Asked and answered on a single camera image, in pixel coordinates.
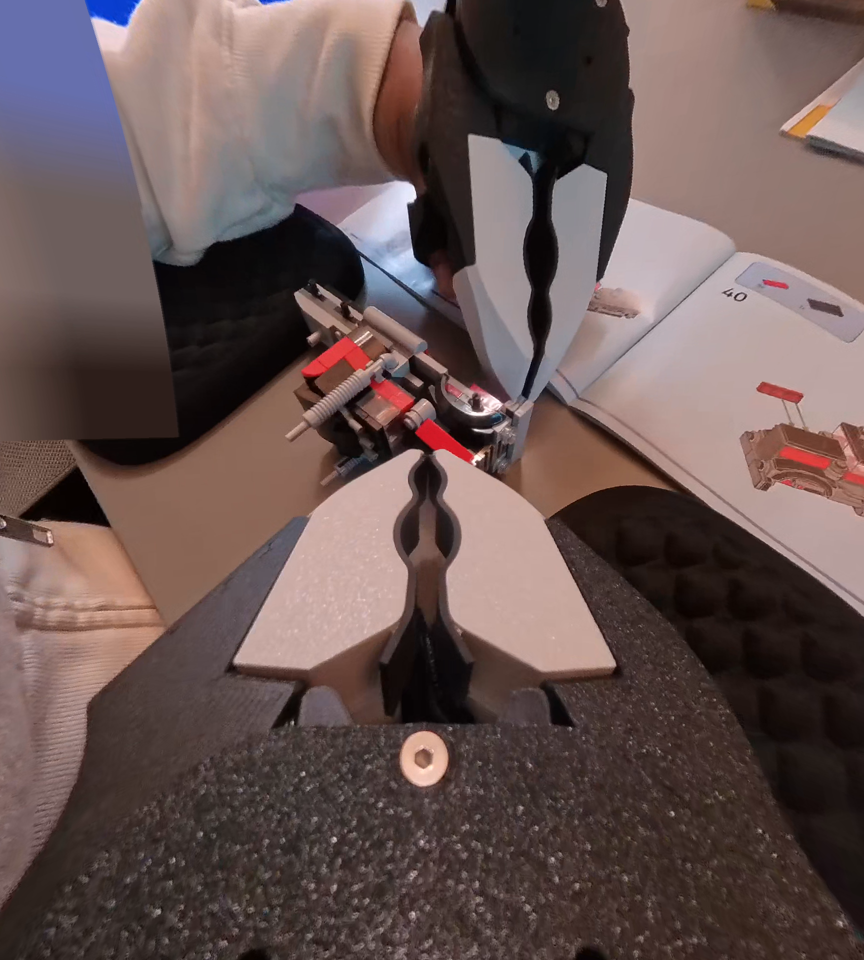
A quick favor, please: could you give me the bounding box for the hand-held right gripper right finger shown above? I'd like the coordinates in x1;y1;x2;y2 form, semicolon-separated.
432;450;619;725

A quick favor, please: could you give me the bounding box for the black wrist rest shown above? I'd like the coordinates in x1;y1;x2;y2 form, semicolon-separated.
552;486;864;935
79;202;367;466

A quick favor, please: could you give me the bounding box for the open instruction booklet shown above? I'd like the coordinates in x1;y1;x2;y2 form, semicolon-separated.
338;183;864;665

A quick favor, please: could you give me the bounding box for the black red lego truck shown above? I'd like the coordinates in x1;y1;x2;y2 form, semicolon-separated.
285;281;540;489

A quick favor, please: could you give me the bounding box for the small red lego piece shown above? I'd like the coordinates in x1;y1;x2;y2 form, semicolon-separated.
415;418;478;465

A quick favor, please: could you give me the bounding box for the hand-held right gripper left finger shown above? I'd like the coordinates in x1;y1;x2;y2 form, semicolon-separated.
231;450;433;725

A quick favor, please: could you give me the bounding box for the person's left forearm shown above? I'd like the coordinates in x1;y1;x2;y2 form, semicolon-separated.
93;0;433;269

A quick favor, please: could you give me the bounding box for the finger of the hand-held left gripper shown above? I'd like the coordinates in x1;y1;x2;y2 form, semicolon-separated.
451;133;547;400
528;153;611;400

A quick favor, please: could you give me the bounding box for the person's left hand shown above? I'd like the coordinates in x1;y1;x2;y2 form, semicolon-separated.
426;251;466;305

